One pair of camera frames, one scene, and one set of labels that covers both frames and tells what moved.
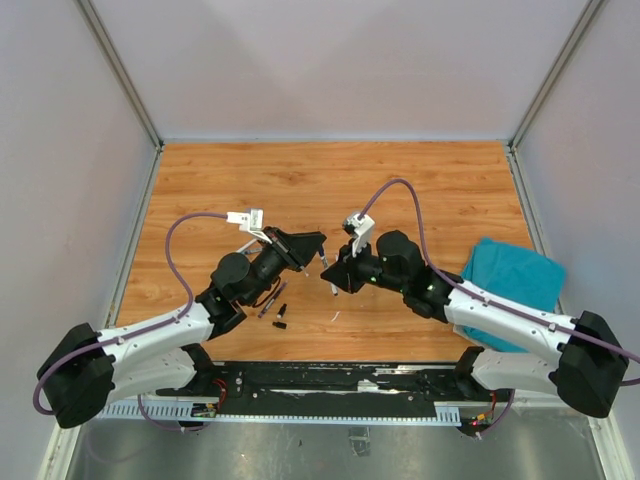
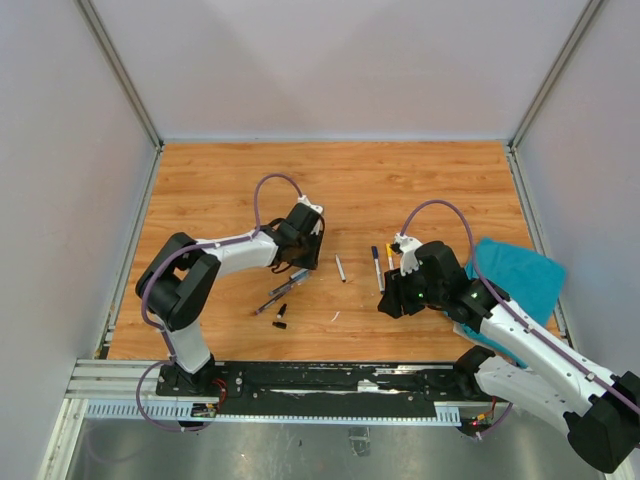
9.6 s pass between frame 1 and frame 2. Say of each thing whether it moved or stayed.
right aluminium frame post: stayed
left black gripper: moved
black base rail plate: stayed
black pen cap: stayed
